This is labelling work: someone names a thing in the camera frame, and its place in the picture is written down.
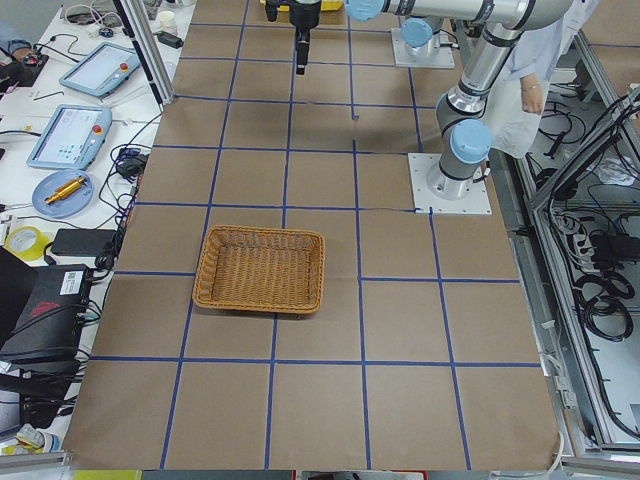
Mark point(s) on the teach pendant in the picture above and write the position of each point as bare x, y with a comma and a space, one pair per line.
72, 138
102, 71

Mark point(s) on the blue plate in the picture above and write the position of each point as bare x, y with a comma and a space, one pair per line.
66, 208

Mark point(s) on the yellow tape roll on desk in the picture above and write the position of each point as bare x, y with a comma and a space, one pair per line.
27, 243

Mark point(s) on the aluminium frame post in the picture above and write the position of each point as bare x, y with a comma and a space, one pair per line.
136, 23

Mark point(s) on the brown wicker basket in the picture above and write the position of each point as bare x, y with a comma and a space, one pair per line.
260, 270

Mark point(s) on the yellow plastic basket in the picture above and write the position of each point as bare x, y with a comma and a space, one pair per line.
325, 5

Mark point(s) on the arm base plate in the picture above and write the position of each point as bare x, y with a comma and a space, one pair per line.
436, 54
434, 193

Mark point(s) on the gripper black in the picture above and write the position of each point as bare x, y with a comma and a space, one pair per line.
305, 15

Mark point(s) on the person in white coat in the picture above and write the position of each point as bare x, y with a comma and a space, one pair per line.
538, 52

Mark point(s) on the person's hand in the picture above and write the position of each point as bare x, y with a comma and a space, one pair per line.
531, 94

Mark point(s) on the black power adapter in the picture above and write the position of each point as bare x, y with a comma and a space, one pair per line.
82, 242

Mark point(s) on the black computer box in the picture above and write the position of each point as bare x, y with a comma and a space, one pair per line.
40, 308

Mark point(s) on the brass cylinder part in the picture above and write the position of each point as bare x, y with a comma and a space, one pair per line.
66, 190

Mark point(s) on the far teach pendant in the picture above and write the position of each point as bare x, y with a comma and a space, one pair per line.
102, 71

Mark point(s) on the near teach pendant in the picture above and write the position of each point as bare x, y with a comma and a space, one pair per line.
72, 138

